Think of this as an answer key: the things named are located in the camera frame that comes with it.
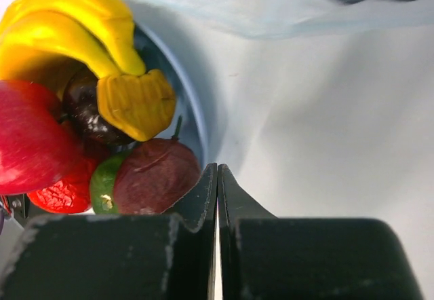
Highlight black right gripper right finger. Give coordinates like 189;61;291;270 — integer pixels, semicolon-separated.
217;164;422;299

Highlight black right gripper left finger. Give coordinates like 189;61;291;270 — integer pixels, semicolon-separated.
1;164;217;299

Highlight brown round fake fruit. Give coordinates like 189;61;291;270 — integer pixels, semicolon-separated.
113;117;201;214

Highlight green yellow fake citrus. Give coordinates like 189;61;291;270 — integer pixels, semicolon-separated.
90;150;132;214

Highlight orange fake persimmon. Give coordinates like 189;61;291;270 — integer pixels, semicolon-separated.
27;157;98;214

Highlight red fake fruit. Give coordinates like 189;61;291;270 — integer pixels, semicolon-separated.
1;80;82;195

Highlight tan fake walnut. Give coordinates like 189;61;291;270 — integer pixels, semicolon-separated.
62;66;134;146

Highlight yellow fake banana bunch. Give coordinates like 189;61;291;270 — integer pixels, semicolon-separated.
1;0;177;141

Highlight blue plastic plate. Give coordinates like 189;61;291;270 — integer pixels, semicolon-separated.
134;25;208;168

